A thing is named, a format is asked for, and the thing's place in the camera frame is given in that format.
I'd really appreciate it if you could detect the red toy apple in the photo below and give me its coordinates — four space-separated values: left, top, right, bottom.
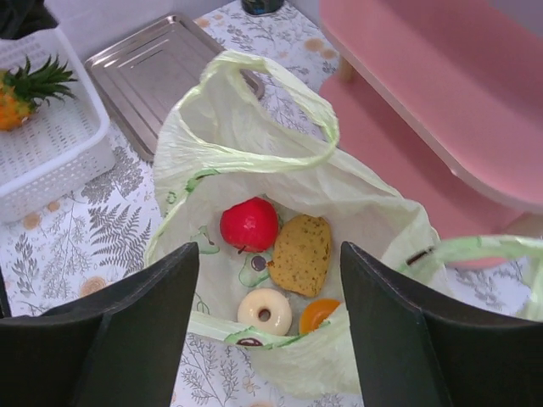
220 197 279 253

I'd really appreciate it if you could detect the orange toy fruit slice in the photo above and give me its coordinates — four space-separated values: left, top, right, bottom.
299 298 341 335

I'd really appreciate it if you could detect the stainless steel tray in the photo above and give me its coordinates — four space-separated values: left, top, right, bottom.
83 13 266 163

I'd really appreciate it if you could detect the white plastic basket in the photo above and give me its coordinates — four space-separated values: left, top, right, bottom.
1 28 115 222

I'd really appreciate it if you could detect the pink three-tier shelf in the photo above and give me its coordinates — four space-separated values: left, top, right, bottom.
319 1 542 238

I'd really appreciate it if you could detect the green plastic grocery bag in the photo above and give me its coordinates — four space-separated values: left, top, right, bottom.
145 50 542 398

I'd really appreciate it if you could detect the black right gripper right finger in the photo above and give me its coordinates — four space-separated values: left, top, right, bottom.
340 242 542 406

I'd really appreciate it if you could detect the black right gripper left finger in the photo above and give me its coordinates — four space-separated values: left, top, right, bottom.
1 243 199 407

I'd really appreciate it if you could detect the toy pineapple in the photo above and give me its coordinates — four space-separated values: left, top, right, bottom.
1 55 77 131

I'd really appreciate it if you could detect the yellow toy madeleine cake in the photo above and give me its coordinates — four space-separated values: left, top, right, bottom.
268 215 333 298

